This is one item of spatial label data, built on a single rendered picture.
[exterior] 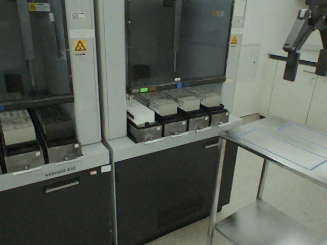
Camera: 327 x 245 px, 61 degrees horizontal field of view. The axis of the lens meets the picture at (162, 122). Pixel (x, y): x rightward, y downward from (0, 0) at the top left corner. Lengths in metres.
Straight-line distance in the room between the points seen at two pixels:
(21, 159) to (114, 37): 0.63
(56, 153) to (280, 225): 1.21
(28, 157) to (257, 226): 1.18
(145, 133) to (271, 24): 2.61
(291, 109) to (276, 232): 2.13
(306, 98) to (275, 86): 0.42
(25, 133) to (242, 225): 1.17
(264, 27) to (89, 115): 2.67
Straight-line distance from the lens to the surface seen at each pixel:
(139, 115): 1.34
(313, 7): 0.78
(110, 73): 1.28
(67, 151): 1.24
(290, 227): 1.73
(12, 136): 1.26
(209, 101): 1.62
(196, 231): 1.96
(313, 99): 3.41
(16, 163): 1.23
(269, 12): 3.59
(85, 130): 1.33
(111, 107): 1.33
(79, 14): 1.22
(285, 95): 3.59
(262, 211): 1.78
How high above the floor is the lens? 1.35
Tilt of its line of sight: 23 degrees down
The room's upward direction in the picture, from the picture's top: 2 degrees clockwise
